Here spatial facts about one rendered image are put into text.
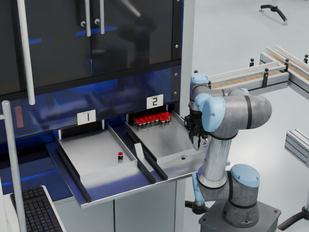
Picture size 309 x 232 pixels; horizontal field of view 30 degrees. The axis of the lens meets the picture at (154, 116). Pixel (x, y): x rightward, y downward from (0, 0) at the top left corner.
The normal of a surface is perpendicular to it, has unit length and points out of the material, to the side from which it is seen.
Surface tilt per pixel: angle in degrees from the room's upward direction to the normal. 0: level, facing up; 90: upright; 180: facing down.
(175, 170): 0
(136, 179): 0
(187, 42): 90
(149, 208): 90
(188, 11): 90
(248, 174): 8
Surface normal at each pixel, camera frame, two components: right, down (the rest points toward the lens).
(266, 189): 0.01, -0.86
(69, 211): 0.44, 0.47
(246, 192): 0.11, 0.51
